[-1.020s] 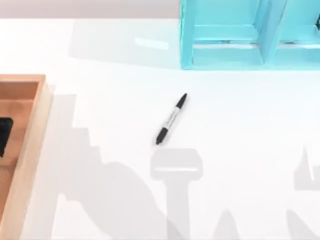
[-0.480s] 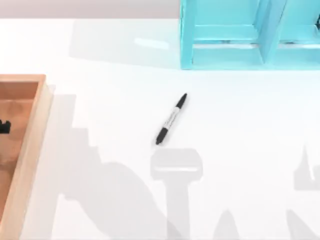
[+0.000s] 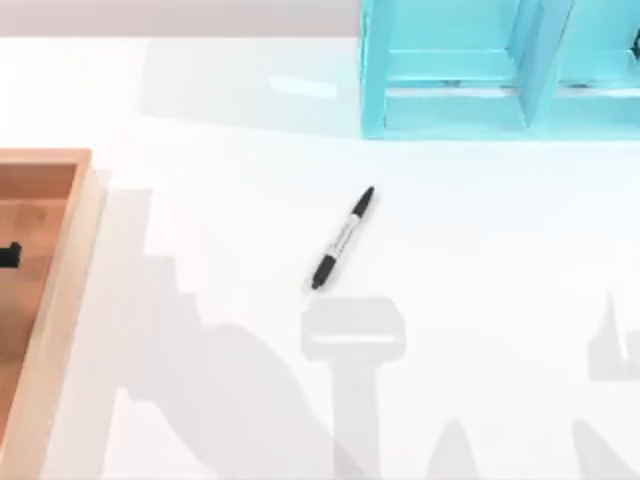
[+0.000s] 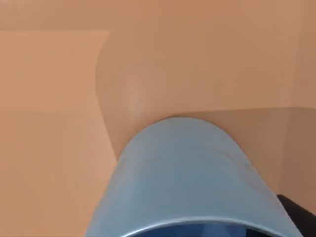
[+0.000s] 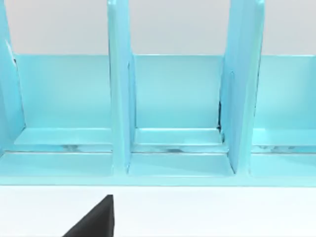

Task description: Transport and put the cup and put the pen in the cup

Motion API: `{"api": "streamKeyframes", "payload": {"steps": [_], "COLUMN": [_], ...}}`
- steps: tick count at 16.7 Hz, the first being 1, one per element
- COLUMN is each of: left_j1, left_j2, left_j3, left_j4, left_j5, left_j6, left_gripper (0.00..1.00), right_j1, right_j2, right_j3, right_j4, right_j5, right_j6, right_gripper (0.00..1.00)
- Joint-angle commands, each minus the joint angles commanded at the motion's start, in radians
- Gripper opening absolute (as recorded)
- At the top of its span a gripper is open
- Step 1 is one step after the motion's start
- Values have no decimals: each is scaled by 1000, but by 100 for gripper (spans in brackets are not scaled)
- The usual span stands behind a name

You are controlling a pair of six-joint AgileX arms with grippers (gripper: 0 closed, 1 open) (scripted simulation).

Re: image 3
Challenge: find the black and white marker pen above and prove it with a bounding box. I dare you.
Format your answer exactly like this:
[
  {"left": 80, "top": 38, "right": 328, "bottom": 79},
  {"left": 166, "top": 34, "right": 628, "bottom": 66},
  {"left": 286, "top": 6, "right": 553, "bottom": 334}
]
[{"left": 310, "top": 185, "right": 376, "bottom": 292}]

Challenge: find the light blue rack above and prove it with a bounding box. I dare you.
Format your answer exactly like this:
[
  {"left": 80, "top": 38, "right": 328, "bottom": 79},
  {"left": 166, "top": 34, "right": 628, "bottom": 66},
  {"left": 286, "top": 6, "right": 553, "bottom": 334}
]
[{"left": 357, "top": 0, "right": 640, "bottom": 142}]

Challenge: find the shallow salmon-coloured box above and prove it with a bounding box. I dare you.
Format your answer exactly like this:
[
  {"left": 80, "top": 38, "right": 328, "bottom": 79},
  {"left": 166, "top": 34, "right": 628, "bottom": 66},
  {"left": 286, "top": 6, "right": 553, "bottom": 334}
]
[{"left": 0, "top": 148, "right": 107, "bottom": 480}]

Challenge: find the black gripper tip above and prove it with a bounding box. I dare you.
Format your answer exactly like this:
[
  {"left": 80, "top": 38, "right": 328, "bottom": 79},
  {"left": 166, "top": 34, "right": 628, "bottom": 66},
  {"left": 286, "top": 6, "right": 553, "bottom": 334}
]
[{"left": 0, "top": 241, "right": 24, "bottom": 271}]

